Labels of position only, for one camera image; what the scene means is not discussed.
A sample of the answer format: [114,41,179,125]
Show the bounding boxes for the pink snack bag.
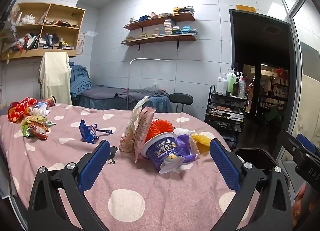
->
[133,107,157,163]

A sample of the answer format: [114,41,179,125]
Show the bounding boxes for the black trolley cart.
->
[204,85,248,152]

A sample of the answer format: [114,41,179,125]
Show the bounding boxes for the massage bed with grey cover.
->
[71,85,173,113]

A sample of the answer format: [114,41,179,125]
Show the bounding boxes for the white plastic bag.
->
[22,14,37,25]

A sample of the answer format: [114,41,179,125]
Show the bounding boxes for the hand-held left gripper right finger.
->
[209,139,293,231]

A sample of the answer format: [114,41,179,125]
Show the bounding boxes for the orange spiky ball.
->
[145,119,174,144]

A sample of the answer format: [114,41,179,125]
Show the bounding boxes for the wooden wall shelf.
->
[121,33,198,52]
[123,12,196,32]

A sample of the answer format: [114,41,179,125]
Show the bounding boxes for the red snack can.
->
[37,95,56,108]

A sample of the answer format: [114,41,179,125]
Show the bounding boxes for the dark pump bottle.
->
[232,78,240,97]

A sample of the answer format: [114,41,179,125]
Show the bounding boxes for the purple instant food cup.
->
[141,132,185,174]

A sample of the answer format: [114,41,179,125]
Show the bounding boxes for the pink polka-dot blanket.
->
[0,102,263,231]

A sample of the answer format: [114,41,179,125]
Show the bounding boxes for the clear pump bottle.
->
[237,72,247,99]

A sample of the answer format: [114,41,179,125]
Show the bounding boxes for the row of small boxes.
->
[129,6,195,24]

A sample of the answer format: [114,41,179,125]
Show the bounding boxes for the black round stool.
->
[169,93,194,114]

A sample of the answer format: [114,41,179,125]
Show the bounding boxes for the wooden wall cabinet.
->
[0,2,86,63]

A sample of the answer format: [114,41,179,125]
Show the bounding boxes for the cream cloth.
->
[38,52,73,106]

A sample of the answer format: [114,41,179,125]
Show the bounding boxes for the white floor lamp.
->
[126,58,171,110]

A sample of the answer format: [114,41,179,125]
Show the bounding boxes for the glass door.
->
[275,0,320,151]

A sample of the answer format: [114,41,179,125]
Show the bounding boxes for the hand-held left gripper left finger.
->
[27,140,112,231]

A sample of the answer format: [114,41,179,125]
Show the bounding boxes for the wall poster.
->
[76,32,86,55]

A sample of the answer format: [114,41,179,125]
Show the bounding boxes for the wall shelves with books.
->
[124,19,198,42]

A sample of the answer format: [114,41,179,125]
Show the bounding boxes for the white pump bottle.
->
[216,72,229,95]

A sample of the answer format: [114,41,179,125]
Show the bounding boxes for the green pump bottle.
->
[226,67,237,96]

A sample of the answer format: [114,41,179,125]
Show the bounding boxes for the red snack packet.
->
[28,124,48,141]

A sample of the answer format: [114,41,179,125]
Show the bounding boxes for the yellow wall sign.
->
[236,4,256,12]

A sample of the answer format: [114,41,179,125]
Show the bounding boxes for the yellow spiky ball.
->
[190,131,212,155]

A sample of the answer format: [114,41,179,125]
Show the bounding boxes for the purple plastic bag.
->
[174,128,198,164]

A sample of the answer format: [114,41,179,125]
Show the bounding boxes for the white snack bag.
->
[119,95,150,153]

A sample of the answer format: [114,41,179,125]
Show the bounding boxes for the clear plastic bottle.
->
[24,103,51,117]

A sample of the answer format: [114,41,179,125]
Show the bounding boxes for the pile of snack packets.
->
[21,116,57,138]

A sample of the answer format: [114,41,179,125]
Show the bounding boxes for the person's right hand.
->
[291,183,317,231]

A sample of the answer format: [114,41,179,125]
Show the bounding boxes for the blue cloth pile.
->
[68,61,93,99]

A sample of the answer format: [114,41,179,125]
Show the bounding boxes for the blue cookie wrapper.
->
[79,119,113,144]

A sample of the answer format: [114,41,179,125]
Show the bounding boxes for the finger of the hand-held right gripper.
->
[279,130,304,164]
[296,133,320,156]

